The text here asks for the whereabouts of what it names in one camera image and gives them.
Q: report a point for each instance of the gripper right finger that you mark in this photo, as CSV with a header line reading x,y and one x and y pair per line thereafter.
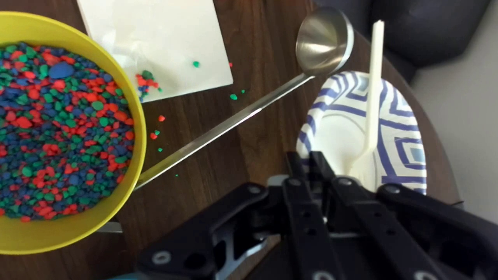
x,y
428,217

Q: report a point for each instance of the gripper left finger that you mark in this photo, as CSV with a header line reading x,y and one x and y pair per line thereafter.
x,y
299,217

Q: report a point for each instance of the blue patterned paper plate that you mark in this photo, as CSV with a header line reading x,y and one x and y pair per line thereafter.
x,y
400,128

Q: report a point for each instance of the white plastic spoon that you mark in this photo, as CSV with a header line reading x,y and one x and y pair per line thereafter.
x,y
374,77

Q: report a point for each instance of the steel ladle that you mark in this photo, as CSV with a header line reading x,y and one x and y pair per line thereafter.
x,y
323,42

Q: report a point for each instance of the dark blue armchair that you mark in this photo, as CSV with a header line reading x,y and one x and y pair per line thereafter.
x,y
424,27

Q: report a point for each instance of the small pile of coloured gravel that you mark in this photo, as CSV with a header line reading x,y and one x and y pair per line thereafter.
x,y
146,82

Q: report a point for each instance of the yellow bowl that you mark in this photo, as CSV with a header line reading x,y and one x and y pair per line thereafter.
x,y
128,97

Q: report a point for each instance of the white flat sheet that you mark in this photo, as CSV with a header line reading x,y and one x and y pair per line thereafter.
x,y
163,35

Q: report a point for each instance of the heap of coloured gravel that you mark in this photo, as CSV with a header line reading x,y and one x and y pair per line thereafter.
x,y
62,132

